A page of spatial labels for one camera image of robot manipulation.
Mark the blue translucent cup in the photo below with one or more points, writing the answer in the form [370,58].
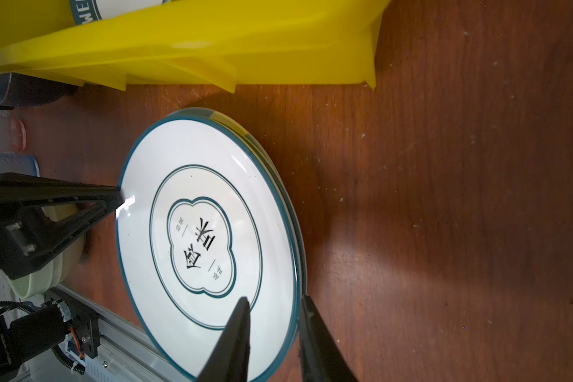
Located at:
[19,163]

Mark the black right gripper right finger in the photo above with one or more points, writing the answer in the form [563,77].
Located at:
[320,358]

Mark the yellow plastic bin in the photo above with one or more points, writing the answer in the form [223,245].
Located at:
[223,43]

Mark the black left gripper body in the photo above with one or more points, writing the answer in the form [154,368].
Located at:
[41,217]

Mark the green rim lettered plate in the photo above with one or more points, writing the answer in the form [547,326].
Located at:
[105,7]

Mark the white plate green quatrefoil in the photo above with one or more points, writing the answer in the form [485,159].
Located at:
[206,221]

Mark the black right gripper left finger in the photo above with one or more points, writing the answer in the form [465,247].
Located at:
[230,358]

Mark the dark blue ceramic bowl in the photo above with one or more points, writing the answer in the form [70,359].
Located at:
[17,90]

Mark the light green bowl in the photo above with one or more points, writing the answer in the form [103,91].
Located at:
[50,275]

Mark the pink translucent cup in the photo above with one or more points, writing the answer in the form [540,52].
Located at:
[13,135]

